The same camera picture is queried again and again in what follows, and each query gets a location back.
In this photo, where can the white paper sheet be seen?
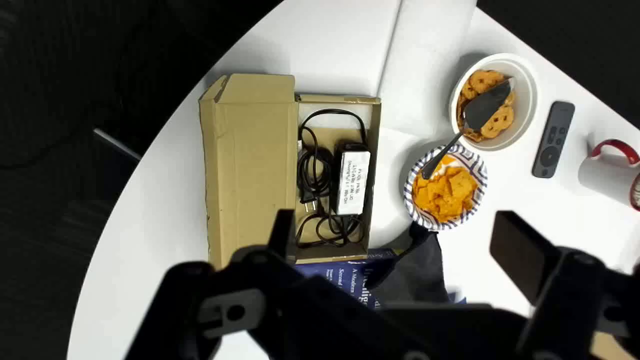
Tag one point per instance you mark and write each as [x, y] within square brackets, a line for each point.
[426, 53]

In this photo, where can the orange square crackers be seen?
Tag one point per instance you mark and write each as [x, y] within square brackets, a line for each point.
[444, 192]

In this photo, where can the black power adapter white label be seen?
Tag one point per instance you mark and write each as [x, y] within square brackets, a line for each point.
[352, 181]

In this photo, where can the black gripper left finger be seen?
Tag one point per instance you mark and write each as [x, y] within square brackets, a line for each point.
[281, 232]

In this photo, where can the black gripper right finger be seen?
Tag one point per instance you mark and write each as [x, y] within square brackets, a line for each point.
[522, 253]

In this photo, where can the dark metal serving spoon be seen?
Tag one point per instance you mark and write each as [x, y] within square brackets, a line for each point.
[483, 111]

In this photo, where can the blue patterned paper bowl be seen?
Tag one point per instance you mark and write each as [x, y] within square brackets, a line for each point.
[415, 202]

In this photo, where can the blue book orange stripe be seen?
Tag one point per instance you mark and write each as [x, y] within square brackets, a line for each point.
[332, 275]

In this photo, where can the open brown cardboard box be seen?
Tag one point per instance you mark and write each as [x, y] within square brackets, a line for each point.
[246, 167]

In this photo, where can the black cloth pouch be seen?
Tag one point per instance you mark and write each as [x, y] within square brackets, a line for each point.
[412, 266]

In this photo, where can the dark grey remote control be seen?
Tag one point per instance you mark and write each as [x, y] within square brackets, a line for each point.
[552, 140]

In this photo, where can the round brown crackers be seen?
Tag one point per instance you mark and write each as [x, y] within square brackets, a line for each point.
[501, 121]

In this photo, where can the plain white bowl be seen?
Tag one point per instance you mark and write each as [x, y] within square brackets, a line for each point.
[524, 87]

